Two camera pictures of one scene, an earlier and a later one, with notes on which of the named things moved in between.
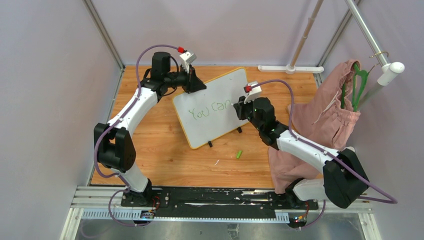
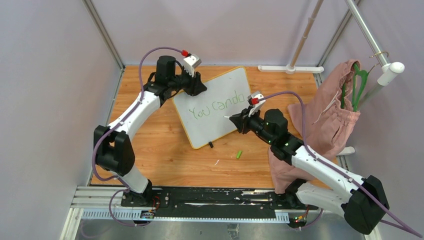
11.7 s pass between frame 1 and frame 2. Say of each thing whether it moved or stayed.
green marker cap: stayed
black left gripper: stayed
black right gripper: moved
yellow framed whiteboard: stayed
